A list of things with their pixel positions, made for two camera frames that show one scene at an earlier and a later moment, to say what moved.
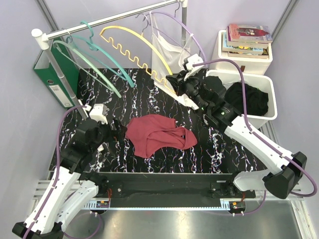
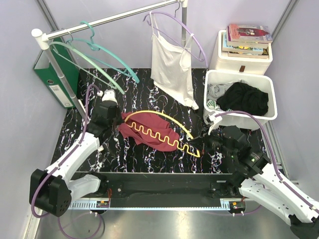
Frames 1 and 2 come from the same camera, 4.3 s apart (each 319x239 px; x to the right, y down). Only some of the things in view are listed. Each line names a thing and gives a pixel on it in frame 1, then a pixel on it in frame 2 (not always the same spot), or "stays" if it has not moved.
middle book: x=239 y=50 stays
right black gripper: x=179 y=79 -> x=201 y=143
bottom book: x=265 y=55 stays
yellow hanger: x=136 y=58 -> x=129 y=123
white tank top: x=166 y=59 stays
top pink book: x=248 y=33 stays
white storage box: x=249 y=65 stays
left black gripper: x=117 y=136 -> x=119 y=120
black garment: x=256 y=100 stays
